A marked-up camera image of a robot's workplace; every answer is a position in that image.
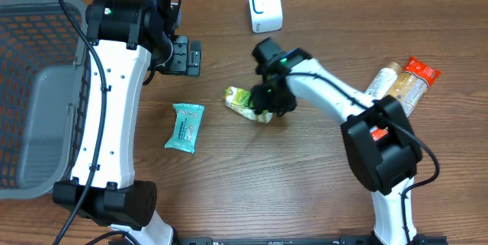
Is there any green snack pouch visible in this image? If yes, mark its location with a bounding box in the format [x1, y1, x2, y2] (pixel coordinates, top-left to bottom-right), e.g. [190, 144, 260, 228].
[223, 86, 273, 124]

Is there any teal wet wipes pack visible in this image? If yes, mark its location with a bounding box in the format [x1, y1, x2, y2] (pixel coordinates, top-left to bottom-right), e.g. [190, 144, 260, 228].
[165, 103, 205, 154]

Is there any white tube gold cap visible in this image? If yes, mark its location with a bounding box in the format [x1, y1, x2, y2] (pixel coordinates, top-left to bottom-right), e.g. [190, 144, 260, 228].
[364, 62, 402, 99]

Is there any orange spaghetti packet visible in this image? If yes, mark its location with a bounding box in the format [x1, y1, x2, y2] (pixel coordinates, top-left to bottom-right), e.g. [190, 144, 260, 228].
[369, 56, 441, 142]

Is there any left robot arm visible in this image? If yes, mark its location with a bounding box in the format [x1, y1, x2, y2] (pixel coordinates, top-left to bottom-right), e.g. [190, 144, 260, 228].
[53, 0, 201, 244]

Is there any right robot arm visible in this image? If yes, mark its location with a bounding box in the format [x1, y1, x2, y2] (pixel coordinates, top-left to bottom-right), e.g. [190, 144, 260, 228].
[250, 38, 422, 244]

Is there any white barcode scanner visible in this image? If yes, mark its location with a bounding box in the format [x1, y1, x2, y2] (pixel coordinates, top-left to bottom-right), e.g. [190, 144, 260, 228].
[249, 0, 284, 34]

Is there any grey plastic shopping basket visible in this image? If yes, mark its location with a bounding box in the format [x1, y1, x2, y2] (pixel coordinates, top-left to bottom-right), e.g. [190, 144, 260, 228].
[1, 0, 90, 199]

